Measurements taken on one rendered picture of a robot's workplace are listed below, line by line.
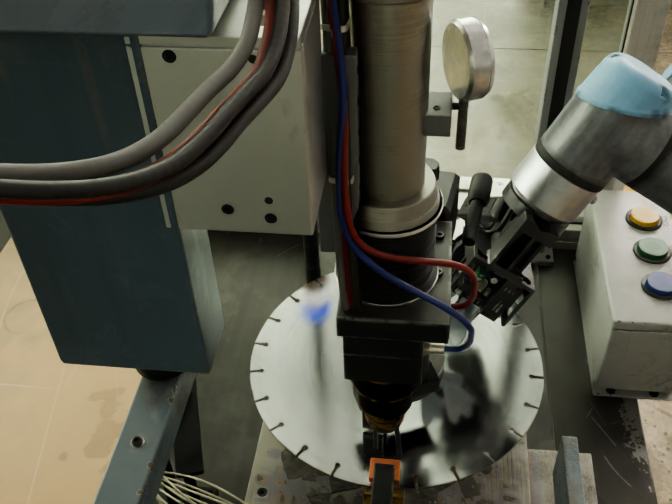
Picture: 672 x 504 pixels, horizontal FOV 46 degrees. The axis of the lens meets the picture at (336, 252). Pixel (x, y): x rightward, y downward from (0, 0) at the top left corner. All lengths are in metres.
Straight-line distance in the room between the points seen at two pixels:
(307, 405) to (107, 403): 0.39
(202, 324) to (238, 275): 0.80
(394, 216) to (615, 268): 0.67
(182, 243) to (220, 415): 0.68
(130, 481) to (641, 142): 0.53
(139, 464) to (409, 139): 0.40
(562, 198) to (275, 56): 0.54
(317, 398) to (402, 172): 0.43
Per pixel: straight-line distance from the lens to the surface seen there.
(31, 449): 1.18
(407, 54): 0.47
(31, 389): 1.24
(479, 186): 0.72
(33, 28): 0.42
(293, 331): 0.95
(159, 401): 0.79
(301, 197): 0.44
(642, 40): 1.20
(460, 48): 0.50
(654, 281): 1.13
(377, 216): 0.52
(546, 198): 0.76
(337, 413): 0.87
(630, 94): 0.74
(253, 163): 0.44
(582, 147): 0.75
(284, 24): 0.26
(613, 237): 1.20
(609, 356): 1.13
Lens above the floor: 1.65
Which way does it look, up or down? 42 degrees down
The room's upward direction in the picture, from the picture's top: 3 degrees counter-clockwise
